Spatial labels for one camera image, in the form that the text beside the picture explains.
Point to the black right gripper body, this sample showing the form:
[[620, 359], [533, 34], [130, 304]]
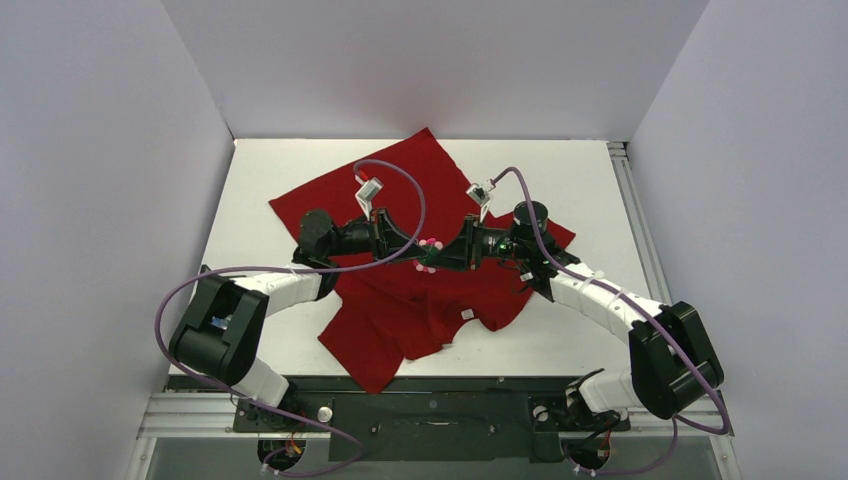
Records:
[[472, 242]]

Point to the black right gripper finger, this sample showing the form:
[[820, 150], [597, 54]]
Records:
[[456, 256], [466, 234]]

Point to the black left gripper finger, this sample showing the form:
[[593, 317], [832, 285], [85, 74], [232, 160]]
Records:
[[387, 232], [394, 253]]

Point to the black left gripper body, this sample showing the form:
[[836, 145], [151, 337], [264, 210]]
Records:
[[368, 237]]

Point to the pink flower brooch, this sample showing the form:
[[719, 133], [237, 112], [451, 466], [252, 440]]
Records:
[[431, 248]]

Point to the red t-shirt garment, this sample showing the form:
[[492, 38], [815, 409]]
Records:
[[392, 313]]

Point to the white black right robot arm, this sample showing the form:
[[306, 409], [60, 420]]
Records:
[[672, 362]]

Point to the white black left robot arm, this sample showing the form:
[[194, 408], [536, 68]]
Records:
[[219, 333]]

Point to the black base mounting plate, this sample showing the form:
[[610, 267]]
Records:
[[429, 419]]

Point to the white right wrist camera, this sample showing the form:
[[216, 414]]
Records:
[[480, 193]]

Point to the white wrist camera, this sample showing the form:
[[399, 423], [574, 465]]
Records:
[[366, 193], [480, 193]]

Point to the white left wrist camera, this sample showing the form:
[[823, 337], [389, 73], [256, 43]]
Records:
[[366, 193]]

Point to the right side aluminium rail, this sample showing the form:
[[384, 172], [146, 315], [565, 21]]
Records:
[[648, 255]]

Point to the aluminium frame rail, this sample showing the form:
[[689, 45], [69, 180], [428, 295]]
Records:
[[211, 415]]

